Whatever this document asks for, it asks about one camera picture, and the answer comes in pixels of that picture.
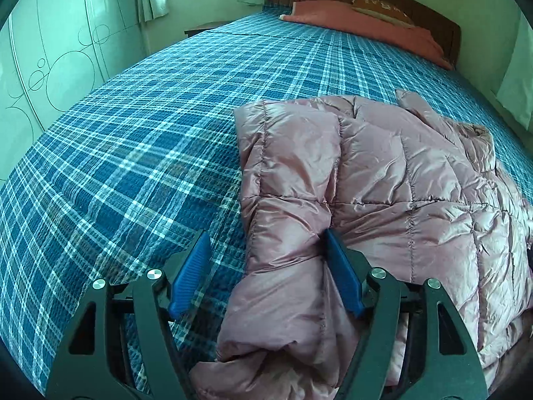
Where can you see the salmon folded blanket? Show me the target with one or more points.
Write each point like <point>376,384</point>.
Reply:
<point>333,14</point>

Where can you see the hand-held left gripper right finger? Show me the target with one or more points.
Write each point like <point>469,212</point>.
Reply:
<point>342,271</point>

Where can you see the white hanging cloth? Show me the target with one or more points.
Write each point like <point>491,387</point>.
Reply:
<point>516,75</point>

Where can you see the bed with blue plaid sheet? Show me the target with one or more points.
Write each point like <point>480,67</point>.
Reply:
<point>145,154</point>

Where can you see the orange printed pillow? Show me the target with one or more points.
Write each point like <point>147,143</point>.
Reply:
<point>383,8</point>

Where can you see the pink quilted down jacket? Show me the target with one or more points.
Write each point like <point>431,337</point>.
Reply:
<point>374,175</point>

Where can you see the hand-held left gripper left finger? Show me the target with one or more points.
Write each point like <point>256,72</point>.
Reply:
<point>192,266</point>

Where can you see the white wardrobe with circle pattern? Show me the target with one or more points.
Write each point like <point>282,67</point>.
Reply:
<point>62,50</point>

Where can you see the dark wooden nightstand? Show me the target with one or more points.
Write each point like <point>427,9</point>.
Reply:
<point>200,29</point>

